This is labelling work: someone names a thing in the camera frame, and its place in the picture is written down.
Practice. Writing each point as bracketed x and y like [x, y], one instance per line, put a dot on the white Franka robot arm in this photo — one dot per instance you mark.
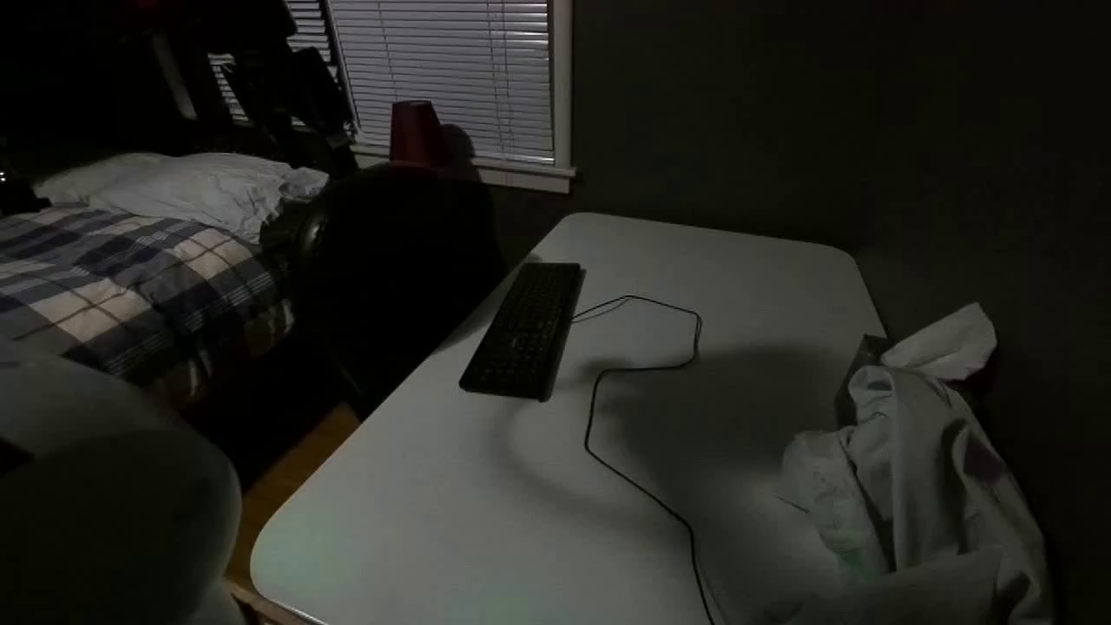
[105, 498]

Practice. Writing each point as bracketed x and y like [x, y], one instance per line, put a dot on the black computer keyboard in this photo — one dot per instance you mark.
[523, 330]

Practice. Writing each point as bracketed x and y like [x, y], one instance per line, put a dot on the black office chair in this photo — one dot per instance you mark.
[402, 266]

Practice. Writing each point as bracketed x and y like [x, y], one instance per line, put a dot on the dark round object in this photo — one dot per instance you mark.
[458, 148]

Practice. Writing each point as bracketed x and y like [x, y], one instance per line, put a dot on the white window blinds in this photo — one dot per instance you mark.
[452, 70]

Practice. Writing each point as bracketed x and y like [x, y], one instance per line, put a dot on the white pillow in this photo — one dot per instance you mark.
[186, 187]

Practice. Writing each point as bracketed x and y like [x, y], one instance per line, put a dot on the crumpled white cloth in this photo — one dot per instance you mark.
[926, 488]

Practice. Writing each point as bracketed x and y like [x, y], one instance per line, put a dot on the blue plaid bed blanket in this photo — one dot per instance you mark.
[127, 282]

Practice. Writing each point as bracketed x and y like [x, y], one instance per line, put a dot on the dark clothes rack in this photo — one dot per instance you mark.
[175, 70]

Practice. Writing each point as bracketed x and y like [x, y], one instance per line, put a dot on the white window frame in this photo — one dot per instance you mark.
[564, 106]

